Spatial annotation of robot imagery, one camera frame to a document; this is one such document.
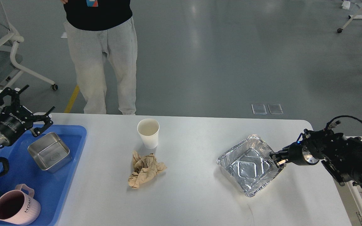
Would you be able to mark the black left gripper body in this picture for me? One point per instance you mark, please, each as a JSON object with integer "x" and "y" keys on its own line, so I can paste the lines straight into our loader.
{"x": 13, "y": 124}

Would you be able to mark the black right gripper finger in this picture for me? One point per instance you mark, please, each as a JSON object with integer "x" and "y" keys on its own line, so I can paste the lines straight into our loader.
{"x": 281, "y": 162}
{"x": 280, "y": 155}

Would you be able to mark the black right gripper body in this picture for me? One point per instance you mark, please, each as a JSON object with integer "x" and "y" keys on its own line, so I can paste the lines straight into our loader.
{"x": 300, "y": 155}

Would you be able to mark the stainless steel rectangular container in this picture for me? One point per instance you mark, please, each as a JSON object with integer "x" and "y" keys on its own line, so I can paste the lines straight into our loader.
{"x": 50, "y": 152}

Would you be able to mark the aluminium foil tray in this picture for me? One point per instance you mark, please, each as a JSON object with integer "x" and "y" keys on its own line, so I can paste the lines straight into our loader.
{"x": 248, "y": 165}

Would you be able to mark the pink ceramic mug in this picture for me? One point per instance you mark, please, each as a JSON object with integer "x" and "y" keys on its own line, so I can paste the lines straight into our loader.
{"x": 18, "y": 206}

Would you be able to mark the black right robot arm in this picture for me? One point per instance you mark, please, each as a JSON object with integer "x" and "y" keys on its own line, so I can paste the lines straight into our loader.
{"x": 340, "y": 156}

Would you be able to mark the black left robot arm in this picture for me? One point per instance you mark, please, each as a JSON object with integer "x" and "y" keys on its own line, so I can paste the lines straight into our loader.
{"x": 10, "y": 98}

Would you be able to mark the blue plastic tray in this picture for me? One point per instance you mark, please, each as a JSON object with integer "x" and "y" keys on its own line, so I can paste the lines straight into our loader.
{"x": 51, "y": 189}

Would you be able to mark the clear plastic lid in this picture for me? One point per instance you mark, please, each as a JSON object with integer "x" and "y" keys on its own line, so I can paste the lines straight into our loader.
{"x": 259, "y": 109}
{"x": 275, "y": 109}

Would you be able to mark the white plastic bin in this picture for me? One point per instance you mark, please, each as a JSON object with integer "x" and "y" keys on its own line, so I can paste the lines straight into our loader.
{"x": 351, "y": 197}

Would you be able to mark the person in grey trousers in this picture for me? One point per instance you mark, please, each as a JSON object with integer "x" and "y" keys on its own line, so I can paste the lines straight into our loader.
{"x": 100, "y": 30}

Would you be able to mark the white paper cup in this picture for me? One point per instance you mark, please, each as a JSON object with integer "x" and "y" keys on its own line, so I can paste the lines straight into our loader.
{"x": 148, "y": 129}

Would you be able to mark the crumpled brown paper napkin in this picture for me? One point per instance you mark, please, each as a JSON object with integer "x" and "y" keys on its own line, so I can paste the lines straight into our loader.
{"x": 145, "y": 168}

